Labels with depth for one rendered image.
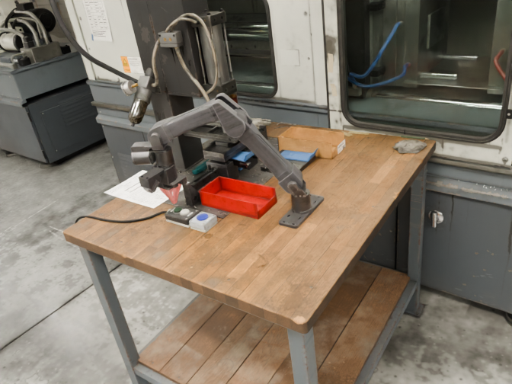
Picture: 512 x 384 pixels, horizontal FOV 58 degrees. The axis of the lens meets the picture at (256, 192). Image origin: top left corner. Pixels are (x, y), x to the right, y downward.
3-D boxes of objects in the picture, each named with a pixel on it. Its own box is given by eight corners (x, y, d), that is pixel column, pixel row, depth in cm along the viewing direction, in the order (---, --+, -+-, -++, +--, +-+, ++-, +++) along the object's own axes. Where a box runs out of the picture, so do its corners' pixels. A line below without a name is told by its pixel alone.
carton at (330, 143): (332, 161, 185) (331, 143, 182) (279, 153, 199) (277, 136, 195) (345, 148, 194) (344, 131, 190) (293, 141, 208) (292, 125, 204)
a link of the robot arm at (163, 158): (152, 170, 149) (147, 150, 146) (157, 162, 154) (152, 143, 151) (172, 169, 148) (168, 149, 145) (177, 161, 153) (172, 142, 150)
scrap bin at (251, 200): (258, 219, 154) (256, 204, 151) (201, 205, 167) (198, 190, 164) (277, 202, 162) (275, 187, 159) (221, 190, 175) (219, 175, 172)
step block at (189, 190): (193, 206, 167) (187, 184, 163) (187, 204, 169) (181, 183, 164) (203, 197, 171) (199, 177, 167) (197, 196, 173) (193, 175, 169)
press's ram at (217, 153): (228, 169, 173) (214, 93, 159) (177, 160, 187) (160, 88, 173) (254, 150, 185) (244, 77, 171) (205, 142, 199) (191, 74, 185)
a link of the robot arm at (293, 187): (286, 183, 144) (304, 182, 144) (287, 170, 152) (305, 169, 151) (288, 200, 147) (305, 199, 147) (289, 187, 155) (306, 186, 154)
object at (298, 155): (312, 161, 181) (311, 155, 180) (276, 158, 189) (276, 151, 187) (318, 155, 186) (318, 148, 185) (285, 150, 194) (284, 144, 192)
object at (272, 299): (326, 519, 154) (305, 323, 111) (127, 396, 207) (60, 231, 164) (426, 305, 232) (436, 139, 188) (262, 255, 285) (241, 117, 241)
